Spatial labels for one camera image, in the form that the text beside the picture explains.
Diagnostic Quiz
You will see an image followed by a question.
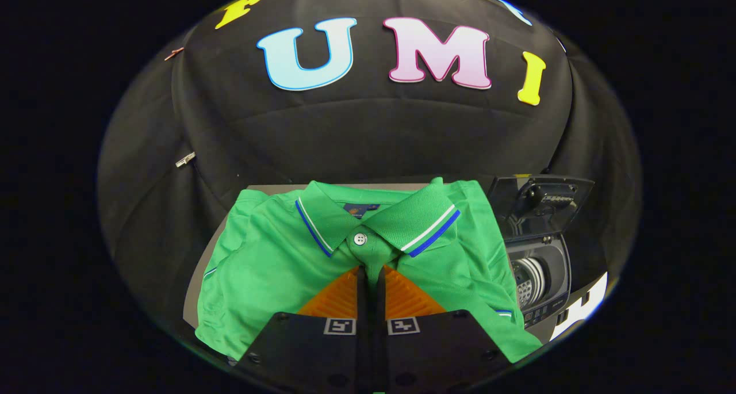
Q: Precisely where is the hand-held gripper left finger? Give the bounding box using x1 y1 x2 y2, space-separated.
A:
233 266 369 394

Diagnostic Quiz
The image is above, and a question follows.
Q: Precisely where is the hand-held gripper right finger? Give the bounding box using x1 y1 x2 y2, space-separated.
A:
369 266 513 394

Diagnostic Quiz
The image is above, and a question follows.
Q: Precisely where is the green polo shirt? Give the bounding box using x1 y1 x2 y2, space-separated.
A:
195 177 545 364

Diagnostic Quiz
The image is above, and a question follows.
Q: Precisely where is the dark washing machine lid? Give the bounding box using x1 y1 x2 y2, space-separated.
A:
486 174 596 243

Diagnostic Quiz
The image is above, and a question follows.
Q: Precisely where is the white printed board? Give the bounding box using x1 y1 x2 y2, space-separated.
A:
549 271 609 342

